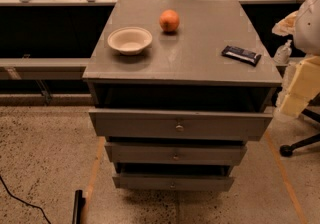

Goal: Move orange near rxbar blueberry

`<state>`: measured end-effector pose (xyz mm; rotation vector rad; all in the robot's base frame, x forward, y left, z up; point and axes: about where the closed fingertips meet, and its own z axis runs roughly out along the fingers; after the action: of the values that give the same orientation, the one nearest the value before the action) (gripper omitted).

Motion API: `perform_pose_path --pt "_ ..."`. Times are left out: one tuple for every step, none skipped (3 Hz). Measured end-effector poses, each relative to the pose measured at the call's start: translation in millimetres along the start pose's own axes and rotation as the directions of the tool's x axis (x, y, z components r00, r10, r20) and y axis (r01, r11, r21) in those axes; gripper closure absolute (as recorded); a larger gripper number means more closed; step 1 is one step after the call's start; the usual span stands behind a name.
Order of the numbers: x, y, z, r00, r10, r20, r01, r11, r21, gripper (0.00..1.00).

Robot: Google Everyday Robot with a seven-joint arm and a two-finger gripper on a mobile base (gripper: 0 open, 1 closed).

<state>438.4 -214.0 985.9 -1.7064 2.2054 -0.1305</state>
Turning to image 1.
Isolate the black bar on floor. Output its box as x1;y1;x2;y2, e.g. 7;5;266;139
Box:
72;190;85;224

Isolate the grey drawer cabinet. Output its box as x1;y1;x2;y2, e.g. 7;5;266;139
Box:
83;0;281;177

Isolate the bottom grey drawer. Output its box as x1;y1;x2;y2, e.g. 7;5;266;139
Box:
113;173;234;191

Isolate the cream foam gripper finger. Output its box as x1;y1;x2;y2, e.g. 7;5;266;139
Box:
276;56;320;118

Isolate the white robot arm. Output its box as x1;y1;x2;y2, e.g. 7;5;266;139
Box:
272;0;320;118

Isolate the black floor cable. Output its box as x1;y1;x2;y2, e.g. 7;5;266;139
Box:
0;174;53;224

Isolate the grey drawer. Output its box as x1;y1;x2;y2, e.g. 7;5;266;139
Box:
89;108;272;141
105;142;247;166
113;173;234;191

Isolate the clear sanitizer bottle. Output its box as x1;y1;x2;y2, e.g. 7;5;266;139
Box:
273;39;292;64

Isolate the top grey drawer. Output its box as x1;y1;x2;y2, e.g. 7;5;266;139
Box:
89;108;272;141

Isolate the black office chair base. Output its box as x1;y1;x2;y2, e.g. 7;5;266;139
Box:
279;109;320;157

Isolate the dark blue rxbar wrapper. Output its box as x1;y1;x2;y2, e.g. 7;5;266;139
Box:
221;46;262;66

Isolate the white bowl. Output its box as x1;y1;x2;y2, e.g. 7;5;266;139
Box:
107;27;153;55

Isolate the orange fruit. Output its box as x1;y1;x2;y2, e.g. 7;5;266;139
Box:
159;10;180;33

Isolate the middle grey drawer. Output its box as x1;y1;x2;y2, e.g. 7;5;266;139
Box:
105;142;247;166

